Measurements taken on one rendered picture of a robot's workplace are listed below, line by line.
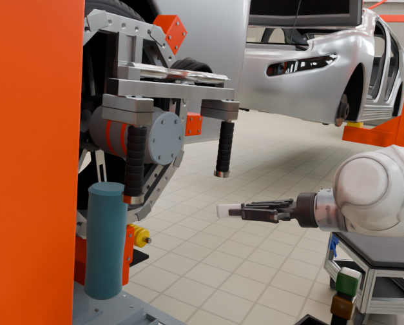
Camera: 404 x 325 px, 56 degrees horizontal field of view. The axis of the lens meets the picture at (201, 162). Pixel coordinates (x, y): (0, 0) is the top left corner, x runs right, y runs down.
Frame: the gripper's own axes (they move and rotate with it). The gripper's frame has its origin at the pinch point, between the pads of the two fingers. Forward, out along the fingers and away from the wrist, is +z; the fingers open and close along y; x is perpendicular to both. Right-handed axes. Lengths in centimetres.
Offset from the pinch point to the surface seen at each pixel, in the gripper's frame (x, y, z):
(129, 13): -53, -4, 25
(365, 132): 3, -356, 11
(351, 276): 11.6, 5.7, -26.6
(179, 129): -20.5, 1.0, 10.8
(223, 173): -7.7, -9.5, 5.6
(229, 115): -22.7, -8.8, 1.7
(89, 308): 33, -3, 57
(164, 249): 46, -97, 95
